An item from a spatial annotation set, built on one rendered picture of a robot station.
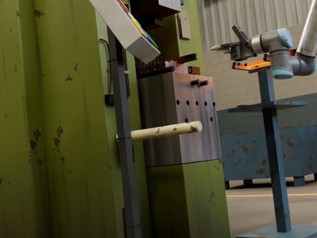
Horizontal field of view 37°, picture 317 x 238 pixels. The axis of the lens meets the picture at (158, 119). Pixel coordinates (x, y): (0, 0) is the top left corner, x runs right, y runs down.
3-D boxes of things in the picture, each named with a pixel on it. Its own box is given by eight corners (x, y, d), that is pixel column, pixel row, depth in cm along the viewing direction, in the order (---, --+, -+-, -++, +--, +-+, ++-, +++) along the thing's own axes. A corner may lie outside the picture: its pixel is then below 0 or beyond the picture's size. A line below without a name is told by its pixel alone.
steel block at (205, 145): (221, 158, 256) (212, 77, 260) (182, 163, 226) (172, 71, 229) (141, 165, 290) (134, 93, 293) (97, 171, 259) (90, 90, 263)
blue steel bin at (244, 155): (328, 179, 620) (320, 124, 626) (304, 186, 557) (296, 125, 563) (245, 183, 695) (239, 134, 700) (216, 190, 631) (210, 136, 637)
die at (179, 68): (188, 77, 252) (187, 61, 252) (166, 74, 236) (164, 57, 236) (129, 90, 277) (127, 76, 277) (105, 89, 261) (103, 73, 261)
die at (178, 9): (181, 12, 255) (179, -6, 255) (159, 4, 239) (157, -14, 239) (122, 30, 280) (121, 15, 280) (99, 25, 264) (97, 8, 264)
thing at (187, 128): (204, 132, 197) (202, 119, 198) (196, 132, 193) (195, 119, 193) (124, 143, 223) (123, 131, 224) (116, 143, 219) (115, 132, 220)
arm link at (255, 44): (258, 31, 215) (267, 35, 222) (248, 34, 218) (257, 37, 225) (261, 51, 214) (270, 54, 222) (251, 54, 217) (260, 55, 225)
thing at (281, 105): (309, 105, 281) (308, 101, 282) (273, 104, 253) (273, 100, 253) (265, 112, 302) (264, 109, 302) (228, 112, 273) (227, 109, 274)
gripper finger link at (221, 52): (211, 58, 223) (230, 55, 223) (210, 46, 224) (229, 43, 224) (210, 59, 227) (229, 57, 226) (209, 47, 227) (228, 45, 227)
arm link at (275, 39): (287, 47, 206) (284, 24, 207) (261, 53, 214) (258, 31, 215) (295, 49, 214) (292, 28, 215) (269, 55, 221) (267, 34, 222)
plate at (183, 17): (191, 39, 282) (187, 11, 283) (182, 37, 275) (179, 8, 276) (188, 39, 283) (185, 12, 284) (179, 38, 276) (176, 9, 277)
